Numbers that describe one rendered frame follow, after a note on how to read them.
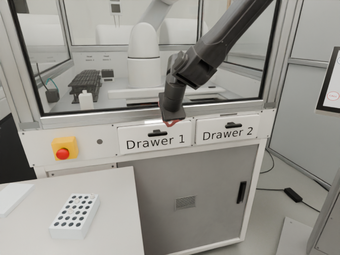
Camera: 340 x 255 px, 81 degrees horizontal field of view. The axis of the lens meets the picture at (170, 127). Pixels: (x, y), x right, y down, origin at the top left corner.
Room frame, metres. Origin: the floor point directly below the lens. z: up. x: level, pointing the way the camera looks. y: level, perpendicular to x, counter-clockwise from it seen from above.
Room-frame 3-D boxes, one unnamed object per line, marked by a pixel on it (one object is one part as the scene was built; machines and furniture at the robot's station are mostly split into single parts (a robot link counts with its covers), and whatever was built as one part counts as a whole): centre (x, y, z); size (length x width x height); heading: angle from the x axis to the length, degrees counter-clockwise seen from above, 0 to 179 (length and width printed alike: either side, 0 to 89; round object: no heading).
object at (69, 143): (0.62, 0.37, 0.88); 0.07 x 0.05 x 0.07; 104
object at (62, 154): (0.58, 0.36, 0.88); 0.04 x 0.03 x 0.04; 104
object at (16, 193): (0.49, 0.52, 0.77); 0.13 x 0.09 x 0.02; 175
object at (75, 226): (0.41, 0.26, 0.78); 0.12 x 0.08 x 0.04; 178
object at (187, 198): (1.19, 0.12, 0.40); 1.03 x 0.95 x 0.80; 104
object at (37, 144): (1.19, 0.13, 0.87); 1.02 x 0.95 x 0.14; 104
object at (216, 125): (0.79, -0.25, 0.87); 0.29 x 0.02 x 0.11; 104
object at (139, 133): (0.71, 0.06, 0.87); 0.29 x 0.02 x 0.11; 104
